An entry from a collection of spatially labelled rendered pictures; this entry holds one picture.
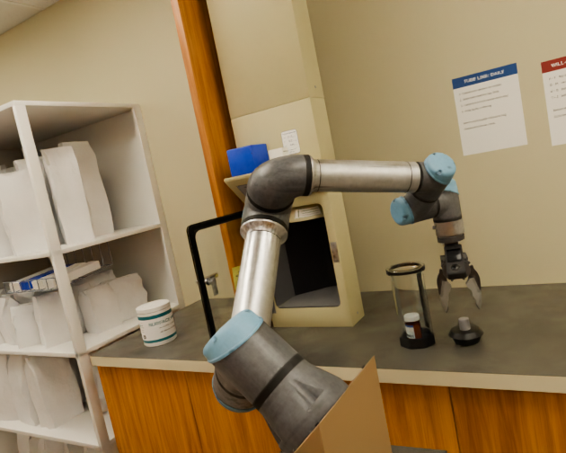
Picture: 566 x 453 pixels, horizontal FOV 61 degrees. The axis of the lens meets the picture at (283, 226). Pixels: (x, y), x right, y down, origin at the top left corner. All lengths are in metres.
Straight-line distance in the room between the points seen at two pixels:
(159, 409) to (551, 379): 1.32
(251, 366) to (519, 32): 1.45
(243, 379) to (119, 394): 1.31
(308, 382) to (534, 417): 0.68
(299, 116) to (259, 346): 0.96
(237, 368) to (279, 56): 1.10
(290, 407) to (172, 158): 1.89
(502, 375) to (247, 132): 1.08
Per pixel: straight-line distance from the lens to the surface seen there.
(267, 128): 1.68
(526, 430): 1.37
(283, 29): 1.67
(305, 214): 1.66
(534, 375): 1.26
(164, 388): 1.90
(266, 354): 0.82
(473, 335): 1.41
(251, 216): 1.14
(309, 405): 0.80
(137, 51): 2.67
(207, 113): 1.75
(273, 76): 1.67
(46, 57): 3.23
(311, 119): 1.60
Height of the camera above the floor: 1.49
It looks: 6 degrees down
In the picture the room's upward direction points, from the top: 11 degrees counter-clockwise
